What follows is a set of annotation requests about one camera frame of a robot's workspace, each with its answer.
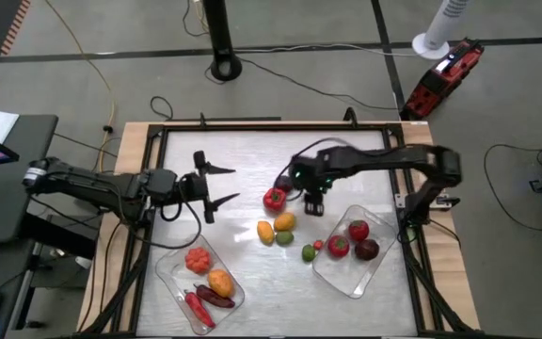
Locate orange peach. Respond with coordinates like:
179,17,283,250
207,268,234,299

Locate yellow lemon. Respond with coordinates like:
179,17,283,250
256,220,276,246

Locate orange ribbed pumpkin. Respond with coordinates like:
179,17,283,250
184,246,213,275

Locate white tower fan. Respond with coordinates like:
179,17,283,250
411,0,470,61

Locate orange mango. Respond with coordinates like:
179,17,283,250
273,212,297,233

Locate black pole stand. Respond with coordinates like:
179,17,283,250
202,0,243,82

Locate wooden table board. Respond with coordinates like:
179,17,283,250
76,121,482,333

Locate clear plastic vegetable tray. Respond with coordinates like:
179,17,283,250
154,234,247,336

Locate dark maroon round fruit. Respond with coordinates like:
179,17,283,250
354,238,381,262

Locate red tomato with green calyx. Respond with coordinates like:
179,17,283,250
327,234,351,259
347,219,371,243

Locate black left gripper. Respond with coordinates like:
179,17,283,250
176,150,242,224

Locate red and black toolbox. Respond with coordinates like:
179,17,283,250
400,38,486,121

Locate purple cabbage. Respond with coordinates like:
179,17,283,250
274,174,295,194

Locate dark desk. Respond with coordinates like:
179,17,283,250
0,114,59,244

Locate dark red chili pepper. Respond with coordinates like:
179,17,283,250
193,283,237,310

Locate black floor cable loop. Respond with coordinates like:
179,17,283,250
151,96,174,121

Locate bright red chili pepper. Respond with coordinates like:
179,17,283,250
183,290,217,330

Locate red bell pepper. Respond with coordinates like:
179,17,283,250
262,187,288,213

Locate black aluminium table frame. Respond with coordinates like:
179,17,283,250
80,112,482,339

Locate clear plastic fruit tray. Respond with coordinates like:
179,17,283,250
311,203,397,300

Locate yellow cable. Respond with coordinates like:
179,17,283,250
44,0,117,173

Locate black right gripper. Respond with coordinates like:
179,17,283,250
289,148,345,217

